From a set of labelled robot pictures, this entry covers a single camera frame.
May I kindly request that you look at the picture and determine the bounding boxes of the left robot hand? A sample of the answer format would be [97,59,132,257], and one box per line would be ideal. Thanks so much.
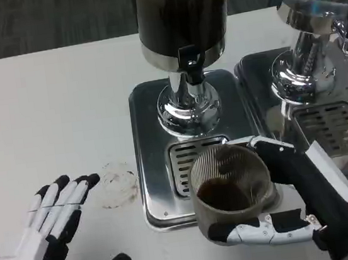
[0,167,134,260]

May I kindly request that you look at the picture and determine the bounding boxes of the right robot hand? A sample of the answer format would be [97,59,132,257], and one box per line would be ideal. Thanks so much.
[195,124,348,260]

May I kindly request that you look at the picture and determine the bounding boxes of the clear ribbed glass cup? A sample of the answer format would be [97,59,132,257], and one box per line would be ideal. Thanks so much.
[186,138,284,249]

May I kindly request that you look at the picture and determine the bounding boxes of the steel drip grid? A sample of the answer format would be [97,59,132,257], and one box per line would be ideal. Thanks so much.
[165,133,237,201]
[289,100,348,162]

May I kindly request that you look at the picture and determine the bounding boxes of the steel drip tray base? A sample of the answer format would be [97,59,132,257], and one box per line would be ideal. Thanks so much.
[125,64,286,235]
[231,39,348,194]

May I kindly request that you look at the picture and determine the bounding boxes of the clear drink dispenser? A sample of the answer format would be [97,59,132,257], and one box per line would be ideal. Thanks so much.
[259,0,348,110]

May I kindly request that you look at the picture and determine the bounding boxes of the dark drink dispenser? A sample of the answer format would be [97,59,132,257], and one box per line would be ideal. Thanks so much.
[133,0,247,144]

